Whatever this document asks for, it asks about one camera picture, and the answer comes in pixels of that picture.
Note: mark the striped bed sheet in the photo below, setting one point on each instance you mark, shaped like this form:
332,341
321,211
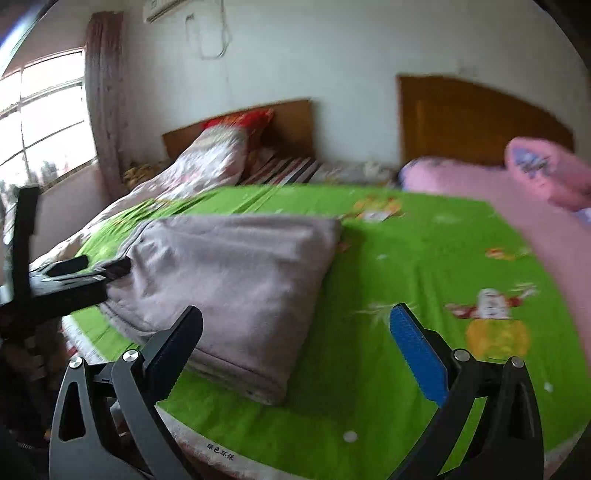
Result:
286,168

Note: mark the pink printed pillow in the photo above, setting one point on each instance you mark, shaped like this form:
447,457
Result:
549,170

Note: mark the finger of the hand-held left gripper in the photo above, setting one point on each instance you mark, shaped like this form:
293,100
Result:
69,266
117,268

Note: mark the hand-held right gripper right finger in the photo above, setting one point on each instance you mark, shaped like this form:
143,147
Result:
415,350

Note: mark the pink floral curtain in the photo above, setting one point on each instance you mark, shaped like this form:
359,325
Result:
106,101

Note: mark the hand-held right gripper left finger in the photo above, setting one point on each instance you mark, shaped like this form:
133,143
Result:
171,355

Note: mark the yellow brown plush toy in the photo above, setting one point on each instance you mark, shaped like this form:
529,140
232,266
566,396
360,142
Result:
143,173

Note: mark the green cartoon print blanket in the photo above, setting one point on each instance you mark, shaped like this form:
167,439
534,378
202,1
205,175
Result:
369,258

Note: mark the pink fleece blanket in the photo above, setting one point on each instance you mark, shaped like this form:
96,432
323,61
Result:
545,240

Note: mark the red pillow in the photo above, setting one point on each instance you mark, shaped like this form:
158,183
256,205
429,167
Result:
235,121

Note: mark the pink floral quilt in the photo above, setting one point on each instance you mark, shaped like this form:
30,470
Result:
203,161

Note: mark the arched wooden headboard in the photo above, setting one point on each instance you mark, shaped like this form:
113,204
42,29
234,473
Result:
471,124

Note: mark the mauve knit pants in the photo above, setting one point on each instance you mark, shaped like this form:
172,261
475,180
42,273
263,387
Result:
231,286

